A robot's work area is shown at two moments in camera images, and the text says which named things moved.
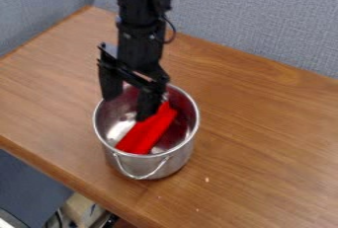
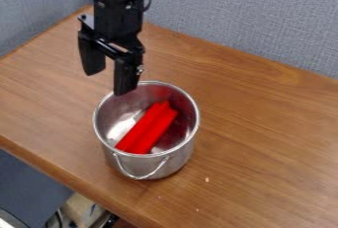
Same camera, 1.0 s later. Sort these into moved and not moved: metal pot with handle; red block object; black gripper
Moved: black gripper
Not moved: metal pot with handle; red block object
